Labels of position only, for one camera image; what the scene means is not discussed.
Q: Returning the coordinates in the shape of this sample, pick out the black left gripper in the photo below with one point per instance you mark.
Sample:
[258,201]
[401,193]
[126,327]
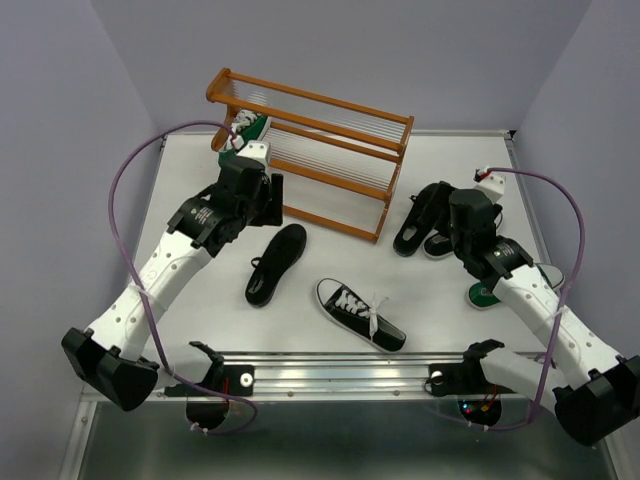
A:
[276,209]

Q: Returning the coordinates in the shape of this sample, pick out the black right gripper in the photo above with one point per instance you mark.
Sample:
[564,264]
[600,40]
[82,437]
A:
[494,212]

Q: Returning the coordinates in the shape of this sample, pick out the all black sneaker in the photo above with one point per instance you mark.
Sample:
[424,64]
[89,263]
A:
[283,251]
[429,214]

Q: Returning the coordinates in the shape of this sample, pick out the green sneaker white laces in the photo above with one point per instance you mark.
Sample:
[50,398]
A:
[247,126]

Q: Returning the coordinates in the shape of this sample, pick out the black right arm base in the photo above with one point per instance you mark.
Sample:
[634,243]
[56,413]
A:
[466,377]

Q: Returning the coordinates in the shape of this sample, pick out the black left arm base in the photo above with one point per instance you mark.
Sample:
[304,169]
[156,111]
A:
[207,368]

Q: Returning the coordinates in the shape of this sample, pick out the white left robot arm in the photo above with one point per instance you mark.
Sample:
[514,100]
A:
[108,353]

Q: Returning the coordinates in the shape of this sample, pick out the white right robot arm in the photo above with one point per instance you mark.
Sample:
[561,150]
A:
[591,388]

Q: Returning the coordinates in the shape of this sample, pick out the orange wooden shoe shelf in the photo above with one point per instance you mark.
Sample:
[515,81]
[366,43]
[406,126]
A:
[341,160]

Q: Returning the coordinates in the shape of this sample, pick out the black sneaker white laces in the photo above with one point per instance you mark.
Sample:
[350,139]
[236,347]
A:
[346,309]

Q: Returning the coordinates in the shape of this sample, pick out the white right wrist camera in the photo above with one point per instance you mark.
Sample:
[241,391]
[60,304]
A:
[490,184]

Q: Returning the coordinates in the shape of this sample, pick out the aluminium mounting rail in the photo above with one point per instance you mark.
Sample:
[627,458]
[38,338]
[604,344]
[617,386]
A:
[339,377]

